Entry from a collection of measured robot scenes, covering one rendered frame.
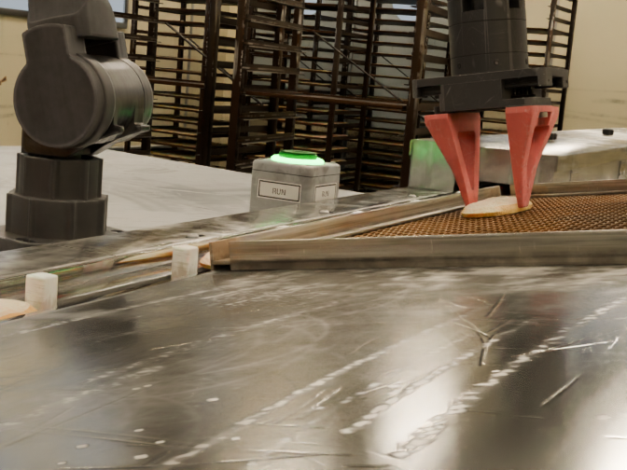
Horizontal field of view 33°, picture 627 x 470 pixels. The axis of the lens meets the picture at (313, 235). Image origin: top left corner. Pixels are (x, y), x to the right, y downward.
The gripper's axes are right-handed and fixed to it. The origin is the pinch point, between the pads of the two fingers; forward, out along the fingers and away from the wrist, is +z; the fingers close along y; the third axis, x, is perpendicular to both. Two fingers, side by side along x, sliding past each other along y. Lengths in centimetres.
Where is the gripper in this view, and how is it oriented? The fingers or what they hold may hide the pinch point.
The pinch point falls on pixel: (496, 197)
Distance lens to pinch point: 81.0
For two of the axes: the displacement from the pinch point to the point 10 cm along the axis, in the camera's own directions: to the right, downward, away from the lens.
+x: 4.9, -1.0, 8.7
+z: 0.7, 9.9, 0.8
